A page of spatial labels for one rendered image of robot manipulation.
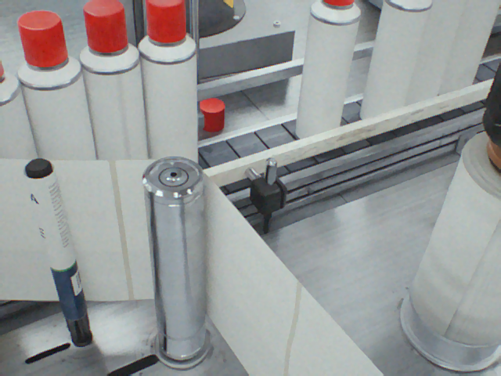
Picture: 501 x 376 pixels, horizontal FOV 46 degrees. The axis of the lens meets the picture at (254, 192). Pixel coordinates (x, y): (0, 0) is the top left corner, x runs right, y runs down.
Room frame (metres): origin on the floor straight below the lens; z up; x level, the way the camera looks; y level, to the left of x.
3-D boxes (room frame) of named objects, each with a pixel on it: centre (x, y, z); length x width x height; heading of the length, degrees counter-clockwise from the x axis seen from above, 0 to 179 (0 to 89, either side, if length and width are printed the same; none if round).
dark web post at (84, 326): (0.27, 0.13, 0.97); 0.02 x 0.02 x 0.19
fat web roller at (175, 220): (0.27, 0.05, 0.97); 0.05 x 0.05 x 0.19
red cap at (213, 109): (0.64, 0.06, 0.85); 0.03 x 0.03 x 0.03
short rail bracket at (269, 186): (0.43, -0.01, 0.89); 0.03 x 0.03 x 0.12; 32
